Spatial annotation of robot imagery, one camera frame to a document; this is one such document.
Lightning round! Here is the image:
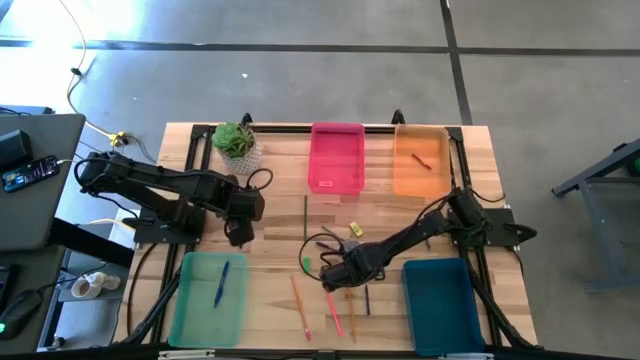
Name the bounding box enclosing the dark side desk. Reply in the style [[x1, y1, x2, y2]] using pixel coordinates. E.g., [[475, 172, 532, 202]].
[[0, 113, 87, 251]]

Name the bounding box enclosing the black box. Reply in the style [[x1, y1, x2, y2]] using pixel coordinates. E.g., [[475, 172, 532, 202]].
[[0, 128, 34, 171]]

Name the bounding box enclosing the dark blue plastic bin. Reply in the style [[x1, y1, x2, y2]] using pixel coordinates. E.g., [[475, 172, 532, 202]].
[[402, 258, 486, 357]]

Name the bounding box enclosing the blue ballpoint pen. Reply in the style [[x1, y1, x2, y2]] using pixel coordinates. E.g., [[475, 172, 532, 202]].
[[213, 260, 231, 309]]

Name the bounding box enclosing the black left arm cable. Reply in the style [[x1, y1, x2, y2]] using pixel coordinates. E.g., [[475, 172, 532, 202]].
[[248, 168, 275, 192]]

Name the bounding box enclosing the white mug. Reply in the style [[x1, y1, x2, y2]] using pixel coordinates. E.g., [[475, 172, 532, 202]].
[[70, 271, 122, 300]]

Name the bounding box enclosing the pink translucent plastic bin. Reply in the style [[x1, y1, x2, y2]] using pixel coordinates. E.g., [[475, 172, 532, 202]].
[[307, 122, 366, 196]]

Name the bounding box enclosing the teal translucent plastic bin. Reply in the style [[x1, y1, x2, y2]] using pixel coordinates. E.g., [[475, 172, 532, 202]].
[[168, 251, 250, 349]]

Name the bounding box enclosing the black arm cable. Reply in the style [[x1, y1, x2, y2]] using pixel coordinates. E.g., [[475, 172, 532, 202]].
[[248, 168, 275, 192], [298, 232, 347, 275]]

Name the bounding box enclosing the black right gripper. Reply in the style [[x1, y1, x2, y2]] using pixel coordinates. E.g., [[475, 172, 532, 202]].
[[319, 244, 386, 294]]

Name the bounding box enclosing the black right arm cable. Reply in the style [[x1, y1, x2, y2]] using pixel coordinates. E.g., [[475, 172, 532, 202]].
[[298, 232, 347, 275]]

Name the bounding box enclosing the orange translucent plastic bin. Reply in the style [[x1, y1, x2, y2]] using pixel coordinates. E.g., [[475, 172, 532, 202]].
[[392, 124, 453, 199]]

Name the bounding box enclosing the orange pencil with eraser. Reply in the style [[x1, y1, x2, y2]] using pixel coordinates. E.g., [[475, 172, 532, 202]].
[[290, 273, 313, 341], [345, 287, 358, 344]]

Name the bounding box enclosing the black computer mouse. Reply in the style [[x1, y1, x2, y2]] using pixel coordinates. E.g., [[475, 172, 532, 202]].
[[0, 289, 44, 341]]

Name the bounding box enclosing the yellow power cable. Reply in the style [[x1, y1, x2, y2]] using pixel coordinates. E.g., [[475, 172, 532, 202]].
[[58, 0, 129, 149]]

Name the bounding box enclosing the succulent in patterned pot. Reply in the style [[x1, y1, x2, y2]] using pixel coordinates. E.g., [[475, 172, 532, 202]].
[[210, 122, 264, 176]]

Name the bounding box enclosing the metal cart frame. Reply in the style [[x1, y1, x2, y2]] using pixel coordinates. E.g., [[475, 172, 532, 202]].
[[551, 138, 640, 294]]

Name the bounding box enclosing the black aluminium table frame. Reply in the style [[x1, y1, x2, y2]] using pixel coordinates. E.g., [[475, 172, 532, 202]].
[[117, 109, 539, 351]]

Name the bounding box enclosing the pink pencil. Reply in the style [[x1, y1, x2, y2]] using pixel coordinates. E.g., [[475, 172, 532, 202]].
[[324, 291, 345, 339]]

